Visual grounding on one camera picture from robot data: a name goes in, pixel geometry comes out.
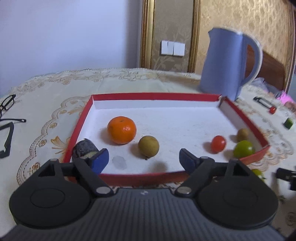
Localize dark sugarcane piece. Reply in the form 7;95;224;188
72;138;99;158

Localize green tomato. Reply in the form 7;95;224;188
233;140;255;159
252;169;266;181

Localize orange tangerine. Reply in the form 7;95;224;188
107;116;137;145

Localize brown longan fruit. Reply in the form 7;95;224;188
236;128;249;142

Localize tan longan fruit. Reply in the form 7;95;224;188
138;136;159;160

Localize green cucumber piece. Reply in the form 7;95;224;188
283;118;293;130

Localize small red cherry tomato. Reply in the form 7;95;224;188
269;106;276;114

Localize red shallow box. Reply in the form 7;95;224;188
64;93;270;186

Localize floral lace tablecloth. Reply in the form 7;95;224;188
1;68;295;236

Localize pink bedding clothes pile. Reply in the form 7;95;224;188
251;77;295;112

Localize blue electric kettle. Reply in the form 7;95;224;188
199;27;263;101

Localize wooden headboard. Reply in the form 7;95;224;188
245;44;287;91

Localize black eyeglasses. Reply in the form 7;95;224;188
0;94;27;123

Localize black rectangular frame right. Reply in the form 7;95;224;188
253;96;273;109

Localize black rectangular frame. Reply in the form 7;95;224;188
0;122;14;159
253;96;273;109

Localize black rectangular frame left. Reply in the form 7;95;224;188
0;122;14;159

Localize white wall switch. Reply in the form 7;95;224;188
161;40;185;57

